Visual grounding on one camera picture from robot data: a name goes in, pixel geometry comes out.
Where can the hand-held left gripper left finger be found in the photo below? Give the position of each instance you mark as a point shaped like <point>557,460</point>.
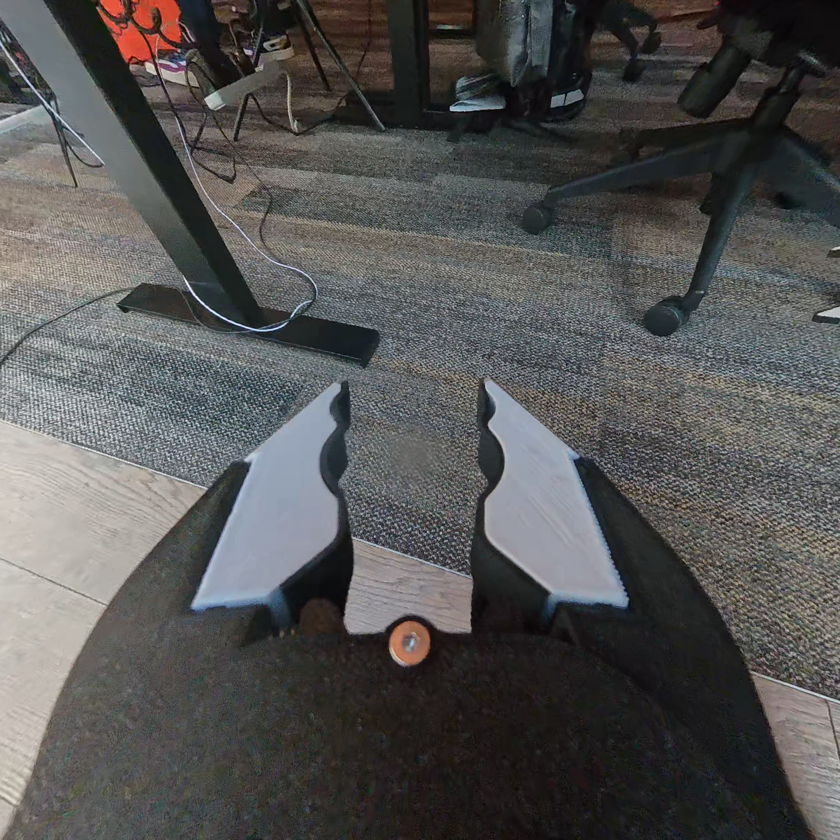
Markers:
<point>269,525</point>

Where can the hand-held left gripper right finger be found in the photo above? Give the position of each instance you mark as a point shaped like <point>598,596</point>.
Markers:
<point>551,525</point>

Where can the black mesh office chair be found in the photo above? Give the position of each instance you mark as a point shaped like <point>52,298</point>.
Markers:
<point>741,151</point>

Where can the black bag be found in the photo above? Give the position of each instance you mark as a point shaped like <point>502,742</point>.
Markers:
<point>571,59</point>

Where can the black metal desk leg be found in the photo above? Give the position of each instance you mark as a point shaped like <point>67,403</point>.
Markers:
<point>164,184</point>
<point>408,59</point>

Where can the grey bag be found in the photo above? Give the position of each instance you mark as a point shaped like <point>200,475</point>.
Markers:
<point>515,39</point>

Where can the white paper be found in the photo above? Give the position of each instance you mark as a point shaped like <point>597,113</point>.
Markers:
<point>479,98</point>

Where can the grey power strip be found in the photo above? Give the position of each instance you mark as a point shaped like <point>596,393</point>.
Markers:
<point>246,85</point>

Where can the black tripod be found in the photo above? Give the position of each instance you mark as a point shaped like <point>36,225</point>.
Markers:
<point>341,65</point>

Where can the orange safety vest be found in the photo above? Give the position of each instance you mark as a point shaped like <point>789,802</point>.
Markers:
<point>141,26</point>

